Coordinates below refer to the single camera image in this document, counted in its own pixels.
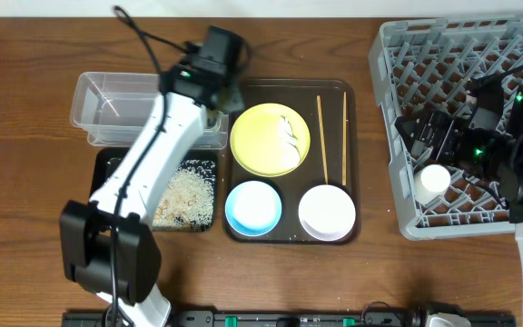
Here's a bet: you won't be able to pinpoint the white paper cup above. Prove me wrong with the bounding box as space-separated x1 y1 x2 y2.
414 164 451 205

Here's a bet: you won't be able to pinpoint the white napkin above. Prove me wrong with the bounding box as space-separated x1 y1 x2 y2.
278 116 301 168

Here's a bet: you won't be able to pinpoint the light blue bowl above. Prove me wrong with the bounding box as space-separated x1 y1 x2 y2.
224 181 282 237

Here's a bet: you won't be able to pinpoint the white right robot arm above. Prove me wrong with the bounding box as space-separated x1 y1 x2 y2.
394 64 523 278

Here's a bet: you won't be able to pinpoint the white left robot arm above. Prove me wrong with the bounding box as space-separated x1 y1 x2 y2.
59 25 252 326

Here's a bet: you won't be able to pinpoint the grey dishwasher rack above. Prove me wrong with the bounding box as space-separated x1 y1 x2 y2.
369 15 523 241

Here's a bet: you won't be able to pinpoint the rice food waste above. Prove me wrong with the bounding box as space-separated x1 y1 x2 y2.
153 159 217 232

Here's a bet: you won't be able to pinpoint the black waste tray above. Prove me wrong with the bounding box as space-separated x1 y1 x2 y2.
88 146 220 233

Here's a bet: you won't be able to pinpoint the yellow plate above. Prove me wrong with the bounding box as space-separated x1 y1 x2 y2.
230 103 311 177

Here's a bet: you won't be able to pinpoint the dark brown serving tray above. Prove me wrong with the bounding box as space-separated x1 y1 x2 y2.
223 78 360 245

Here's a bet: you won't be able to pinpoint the left wooden chopstick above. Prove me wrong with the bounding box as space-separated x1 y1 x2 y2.
316 95 329 184

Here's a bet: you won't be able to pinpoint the clear plastic bin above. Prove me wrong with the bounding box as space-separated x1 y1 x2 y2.
69 71 232 151

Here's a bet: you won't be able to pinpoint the white bowl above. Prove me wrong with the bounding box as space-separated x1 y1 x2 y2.
298 184 356 242

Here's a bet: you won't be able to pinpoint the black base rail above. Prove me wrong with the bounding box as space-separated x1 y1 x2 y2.
60 311 518 327

